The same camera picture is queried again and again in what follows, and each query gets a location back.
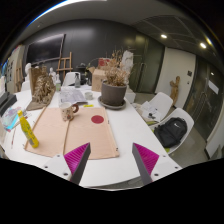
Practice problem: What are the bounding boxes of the newspaper sheets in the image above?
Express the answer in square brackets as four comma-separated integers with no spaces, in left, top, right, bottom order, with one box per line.
[59,88,87,104]

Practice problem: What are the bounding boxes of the wooden carved sculpture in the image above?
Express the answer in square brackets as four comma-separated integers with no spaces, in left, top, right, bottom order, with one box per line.
[27,66,56,111]

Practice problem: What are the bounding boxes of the black box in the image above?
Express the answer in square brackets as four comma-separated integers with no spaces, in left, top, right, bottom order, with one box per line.
[0,92,17,116]

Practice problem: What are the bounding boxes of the cardboard box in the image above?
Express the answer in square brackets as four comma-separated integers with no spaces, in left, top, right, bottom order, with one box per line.
[89,67,106,92]

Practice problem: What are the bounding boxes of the black backpack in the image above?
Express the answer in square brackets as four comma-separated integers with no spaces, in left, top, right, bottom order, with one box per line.
[154,117,187,148]

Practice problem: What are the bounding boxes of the clear plastic water bottle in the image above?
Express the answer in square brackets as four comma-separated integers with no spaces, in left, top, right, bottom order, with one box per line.
[74,73,81,88]

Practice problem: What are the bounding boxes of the dark wall screen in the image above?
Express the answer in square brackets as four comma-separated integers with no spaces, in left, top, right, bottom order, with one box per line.
[26,34,64,64]

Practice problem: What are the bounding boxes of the grey pot with dried plant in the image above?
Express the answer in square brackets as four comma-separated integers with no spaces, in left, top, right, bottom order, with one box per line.
[101,50,130,107]

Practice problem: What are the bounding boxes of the yellow drink bottle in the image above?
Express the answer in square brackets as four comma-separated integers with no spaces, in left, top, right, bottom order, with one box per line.
[17,110,39,148]

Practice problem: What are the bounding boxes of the wooden easel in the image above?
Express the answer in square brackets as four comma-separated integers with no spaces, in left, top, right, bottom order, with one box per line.
[57,53,72,77]

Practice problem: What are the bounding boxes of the white chair with papers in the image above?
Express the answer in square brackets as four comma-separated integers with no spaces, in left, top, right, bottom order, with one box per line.
[140,92,173,125]

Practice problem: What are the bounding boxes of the white chair with backpack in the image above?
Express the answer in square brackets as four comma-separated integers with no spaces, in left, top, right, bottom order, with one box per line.
[154,108,194,153]

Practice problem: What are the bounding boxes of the wooden figure statue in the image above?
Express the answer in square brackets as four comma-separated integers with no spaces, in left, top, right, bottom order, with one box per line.
[170,76,180,105]

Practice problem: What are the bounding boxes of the red round sticker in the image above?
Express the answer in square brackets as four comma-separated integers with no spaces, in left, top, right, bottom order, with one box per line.
[91,115,104,124]

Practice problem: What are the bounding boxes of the white chair behind table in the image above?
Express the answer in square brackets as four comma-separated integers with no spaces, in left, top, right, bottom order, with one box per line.
[63,72,80,86]

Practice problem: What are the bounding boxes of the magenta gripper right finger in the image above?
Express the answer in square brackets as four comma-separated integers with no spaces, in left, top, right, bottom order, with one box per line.
[132,143,159,185]

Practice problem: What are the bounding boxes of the patterned ceramic mug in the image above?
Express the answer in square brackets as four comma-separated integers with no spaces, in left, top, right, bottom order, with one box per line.
[60,102,79,121]

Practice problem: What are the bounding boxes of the beige cardboard mat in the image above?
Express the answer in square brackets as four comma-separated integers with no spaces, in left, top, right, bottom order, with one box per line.
[25,107,119,160]

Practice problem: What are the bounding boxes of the small white cup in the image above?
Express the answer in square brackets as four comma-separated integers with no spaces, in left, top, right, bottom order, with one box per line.
[84,91,93,100]

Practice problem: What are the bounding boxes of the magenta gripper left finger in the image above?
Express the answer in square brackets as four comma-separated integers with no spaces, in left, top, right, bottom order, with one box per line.
[64,143,91,185]

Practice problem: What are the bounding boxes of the white plaster bust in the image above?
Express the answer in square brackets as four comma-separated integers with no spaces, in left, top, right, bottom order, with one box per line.
[49,67,56,83]

